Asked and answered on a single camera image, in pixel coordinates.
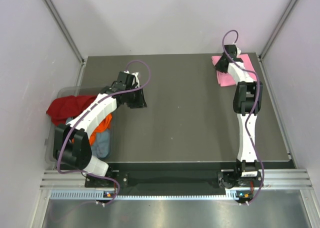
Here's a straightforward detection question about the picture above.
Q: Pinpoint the slotted cable duct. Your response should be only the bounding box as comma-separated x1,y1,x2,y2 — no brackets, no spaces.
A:
49,189,253,201

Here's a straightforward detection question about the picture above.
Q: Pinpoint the red t shirt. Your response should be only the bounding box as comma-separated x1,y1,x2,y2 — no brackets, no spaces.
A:
46,95,97,126

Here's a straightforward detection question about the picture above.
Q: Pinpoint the orange t shirt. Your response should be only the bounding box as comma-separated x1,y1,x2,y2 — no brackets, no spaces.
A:
71,112,113,144

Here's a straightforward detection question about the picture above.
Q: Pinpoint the clear plastic bin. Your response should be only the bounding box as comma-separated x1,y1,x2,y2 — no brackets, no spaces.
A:
44,85,115,164

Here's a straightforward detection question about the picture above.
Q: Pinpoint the grey blue t shirt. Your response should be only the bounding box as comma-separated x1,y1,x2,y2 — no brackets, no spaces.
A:
91,129,111,159

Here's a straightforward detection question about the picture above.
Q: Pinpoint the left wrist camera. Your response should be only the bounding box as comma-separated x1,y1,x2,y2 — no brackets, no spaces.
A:
115,71,140,91

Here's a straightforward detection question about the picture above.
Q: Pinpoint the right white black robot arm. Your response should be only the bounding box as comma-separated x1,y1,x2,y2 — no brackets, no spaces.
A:
212,54,263,186

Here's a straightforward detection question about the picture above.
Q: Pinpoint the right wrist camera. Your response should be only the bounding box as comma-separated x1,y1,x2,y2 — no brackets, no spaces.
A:
222,44,243,63

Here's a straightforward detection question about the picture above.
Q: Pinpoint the pink t shirt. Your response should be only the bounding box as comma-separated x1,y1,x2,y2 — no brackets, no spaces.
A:
211,54,255,87

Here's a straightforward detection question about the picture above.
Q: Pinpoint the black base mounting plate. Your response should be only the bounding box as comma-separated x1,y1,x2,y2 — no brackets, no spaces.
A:
84,169,265,189

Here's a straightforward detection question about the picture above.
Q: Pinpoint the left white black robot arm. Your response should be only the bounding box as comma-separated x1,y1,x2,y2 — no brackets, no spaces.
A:
53,86,147,187

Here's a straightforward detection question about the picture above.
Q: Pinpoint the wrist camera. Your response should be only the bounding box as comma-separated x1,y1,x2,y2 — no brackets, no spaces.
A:
222,44,243,63
115,71,140,91

